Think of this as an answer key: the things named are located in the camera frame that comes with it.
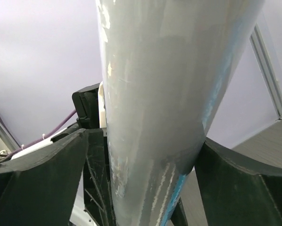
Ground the white shuttlecock tube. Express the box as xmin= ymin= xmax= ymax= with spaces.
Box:
xmin=96 ymin=0 xmax=264 ymax=226

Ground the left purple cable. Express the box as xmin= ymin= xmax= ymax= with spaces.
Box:
xmin=4 ymin=109 xmax=77 ymax=158

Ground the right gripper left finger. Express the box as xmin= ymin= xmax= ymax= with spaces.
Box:
xmin=0 ymin=129 xmax=88 ymax=226

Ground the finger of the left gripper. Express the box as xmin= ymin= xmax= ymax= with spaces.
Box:
xmin=83 ymin=129 xmax=115 ymax=226

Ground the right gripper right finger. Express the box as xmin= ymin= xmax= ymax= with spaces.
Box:
xmin=195 ymin=138 xmax=282 ymax=226

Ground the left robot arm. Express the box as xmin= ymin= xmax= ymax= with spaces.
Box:
xmin=0 ymin=84 xmax=116 ymax=226

